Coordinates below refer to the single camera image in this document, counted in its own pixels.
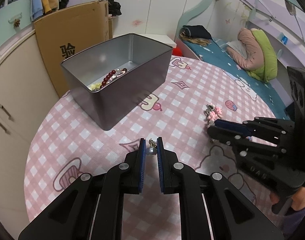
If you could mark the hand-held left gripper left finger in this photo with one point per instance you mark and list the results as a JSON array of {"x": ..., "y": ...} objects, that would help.
[{"x": 142, "y": 165}]

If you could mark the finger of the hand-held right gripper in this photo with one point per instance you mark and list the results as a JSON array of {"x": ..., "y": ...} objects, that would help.
[
  {"x": 230, "y": 125},
  {"x": 222, "y": 135}
]

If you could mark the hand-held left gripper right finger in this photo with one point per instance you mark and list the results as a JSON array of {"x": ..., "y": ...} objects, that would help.
[{"x": 160, "y": 165}]

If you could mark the pearl earring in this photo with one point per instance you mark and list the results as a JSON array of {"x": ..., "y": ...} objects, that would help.
[{"x": 152, "y": 151}]

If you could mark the pink flower hair clip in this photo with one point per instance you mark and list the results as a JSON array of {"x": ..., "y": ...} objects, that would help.
[{"x": 213, "y": 115}]

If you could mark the grey metal tin box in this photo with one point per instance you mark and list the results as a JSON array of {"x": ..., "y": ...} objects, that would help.
[{"x": 132, "y": 87}]

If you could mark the person's right forearm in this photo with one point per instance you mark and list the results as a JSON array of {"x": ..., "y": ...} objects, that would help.
[{"x": 300, "y": 215}]

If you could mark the pink checkered bear tablecloth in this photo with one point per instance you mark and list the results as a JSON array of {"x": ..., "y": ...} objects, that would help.
[{"x": 92, "y": 140}]

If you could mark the blue candy print bedsheet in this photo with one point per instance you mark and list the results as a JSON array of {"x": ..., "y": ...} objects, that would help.
[{"x": 222, "y": 60}]

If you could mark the pink quilt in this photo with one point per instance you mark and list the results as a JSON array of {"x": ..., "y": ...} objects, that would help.
[{"x": 247, "y": 50}]

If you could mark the white pillow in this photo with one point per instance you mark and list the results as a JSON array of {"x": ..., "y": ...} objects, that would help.
[{"x": 233, "y": 46}]

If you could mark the green quilt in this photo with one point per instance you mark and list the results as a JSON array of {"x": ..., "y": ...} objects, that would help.
[{"x": 267, "y": 55}]

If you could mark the folded tan clothes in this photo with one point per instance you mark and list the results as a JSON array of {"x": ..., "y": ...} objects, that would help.
[{"x": 197, "y": 41}]

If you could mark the red storage box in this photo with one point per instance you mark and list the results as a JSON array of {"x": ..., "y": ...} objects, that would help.
[{"x": 177, "y": 52}]

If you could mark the folded dark clothes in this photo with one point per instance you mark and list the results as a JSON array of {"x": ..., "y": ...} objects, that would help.
[{"x": 197, "y": 31}]

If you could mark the small blue box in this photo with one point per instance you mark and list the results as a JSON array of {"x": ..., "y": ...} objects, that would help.
[{"x": 284, "y": 38}]

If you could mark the white board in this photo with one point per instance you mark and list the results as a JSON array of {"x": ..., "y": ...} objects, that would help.
[{"x": 162, "y": 38}]

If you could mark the teal bunk bed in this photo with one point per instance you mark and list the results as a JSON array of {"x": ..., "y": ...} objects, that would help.
[{"x": 197, "y": 10}]

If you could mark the grey hanging cloth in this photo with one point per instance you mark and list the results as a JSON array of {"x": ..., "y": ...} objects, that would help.
[{"x": 290, "y": 7}]

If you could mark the white wardrobe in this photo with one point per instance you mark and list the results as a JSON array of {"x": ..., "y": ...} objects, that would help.
[{"x": 167, "y": 5}]

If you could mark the pale pink butterfly sticker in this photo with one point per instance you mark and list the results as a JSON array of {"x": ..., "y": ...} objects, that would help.
[{"x": 137, "y": 23}]

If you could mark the cream cabinet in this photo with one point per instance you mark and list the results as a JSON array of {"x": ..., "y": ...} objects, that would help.
[{"x": 22, "y": 80}]

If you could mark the large cardboard box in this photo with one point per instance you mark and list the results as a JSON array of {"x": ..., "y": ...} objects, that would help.
[{"x": 67, "y": 30}]

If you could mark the black clothes pile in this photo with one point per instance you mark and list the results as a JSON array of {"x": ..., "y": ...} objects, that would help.
[{"x": 113, "y": 6}]

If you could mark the pinecone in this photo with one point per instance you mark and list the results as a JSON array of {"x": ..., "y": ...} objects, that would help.
[{"x": 16, "y": 23}]

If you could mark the teal drawer cabinet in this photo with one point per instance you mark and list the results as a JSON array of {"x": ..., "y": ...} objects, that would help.
[{"x": 7, "y": 27}]

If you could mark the light blue hanging shirt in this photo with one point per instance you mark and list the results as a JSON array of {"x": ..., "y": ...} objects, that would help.
[{"x": 36, "y": 2}]

